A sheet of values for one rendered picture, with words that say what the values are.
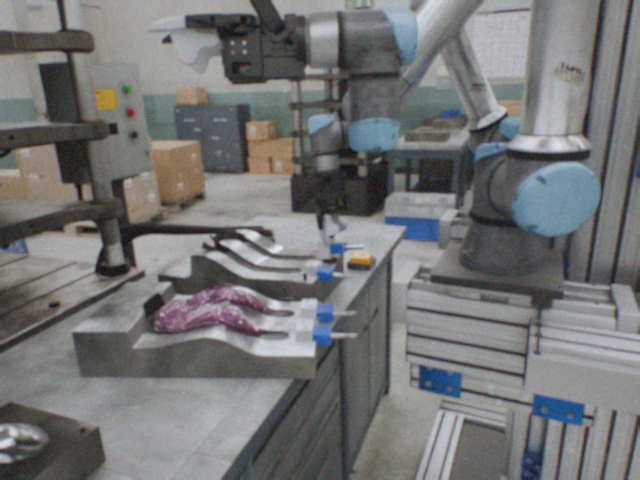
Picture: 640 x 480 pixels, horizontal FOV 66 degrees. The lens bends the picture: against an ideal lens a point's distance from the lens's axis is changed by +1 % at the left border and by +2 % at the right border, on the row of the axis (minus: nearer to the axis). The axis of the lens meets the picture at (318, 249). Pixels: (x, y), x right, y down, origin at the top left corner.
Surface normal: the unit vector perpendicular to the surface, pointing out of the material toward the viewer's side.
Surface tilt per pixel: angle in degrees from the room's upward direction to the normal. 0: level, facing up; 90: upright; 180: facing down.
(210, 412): 0
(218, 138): 90
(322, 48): 111
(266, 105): 90
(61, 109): 90
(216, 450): 0
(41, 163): 84
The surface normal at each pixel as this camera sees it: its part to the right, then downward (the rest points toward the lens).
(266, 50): 0.02, 0.19
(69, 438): -0.04, -0.95
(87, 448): 0.93, 0.09
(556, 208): 0.03, 0.44
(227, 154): -0.33, 0.32
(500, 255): -0.30, 0.02
